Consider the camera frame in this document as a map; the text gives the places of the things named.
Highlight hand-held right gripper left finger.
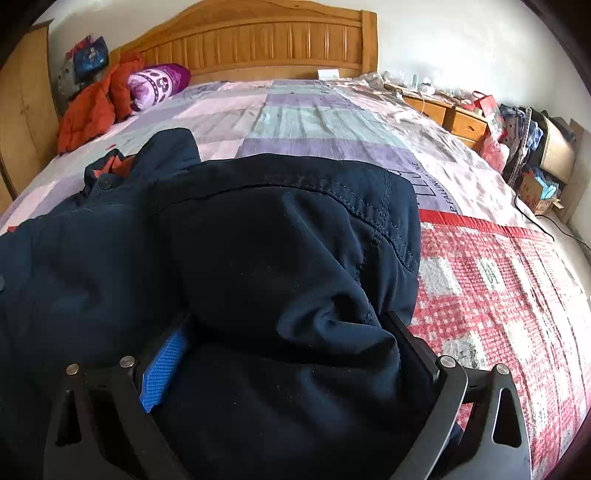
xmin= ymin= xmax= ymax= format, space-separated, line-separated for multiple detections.
xmin=43 ymin=314 xmax=191 ymax=480

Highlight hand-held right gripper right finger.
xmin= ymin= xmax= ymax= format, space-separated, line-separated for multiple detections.
xmin=382 ymin=312 xmax=533 ymax=480

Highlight navy blue jacket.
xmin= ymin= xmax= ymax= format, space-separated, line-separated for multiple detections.
xmin=0 ymin=128 xmax=464 ymax=480

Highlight pile of clothes and bags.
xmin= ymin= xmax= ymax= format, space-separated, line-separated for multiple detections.
xmin=471 ymin=92 xmax=578 ymax=215

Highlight pink plastic bag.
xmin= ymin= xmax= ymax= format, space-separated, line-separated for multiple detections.
xmin=480 ymin=137 xmax=509 ymax=174

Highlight wooden nightstand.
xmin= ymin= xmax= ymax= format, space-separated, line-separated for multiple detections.
xmin=384 ymin=82 xmax=490 ymax=152

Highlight purple patchwork bed sheet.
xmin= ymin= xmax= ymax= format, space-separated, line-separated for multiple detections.
xmin=0 ymin=78 xmax=552 ymax=241

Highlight orange padded jacket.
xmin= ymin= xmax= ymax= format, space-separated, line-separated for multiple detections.
xmin=57 ymin=52 xmax=145 ymax=154

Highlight purple patterned pillow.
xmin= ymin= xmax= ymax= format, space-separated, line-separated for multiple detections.
xmin=127 ymin=63 xmax=192 ymax=112

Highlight wooden wardrobe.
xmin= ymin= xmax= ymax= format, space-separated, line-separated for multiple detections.
xmin=0 ymin=18 xmax=61 ymax=213

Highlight wooden bed headboard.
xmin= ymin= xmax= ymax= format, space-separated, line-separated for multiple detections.
xmin=109 ymin=0 xmax=379 ymax=85

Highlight black cable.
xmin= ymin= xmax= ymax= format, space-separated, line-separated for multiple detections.
xmin=513 ymin=194 xmax=591 ymax=259

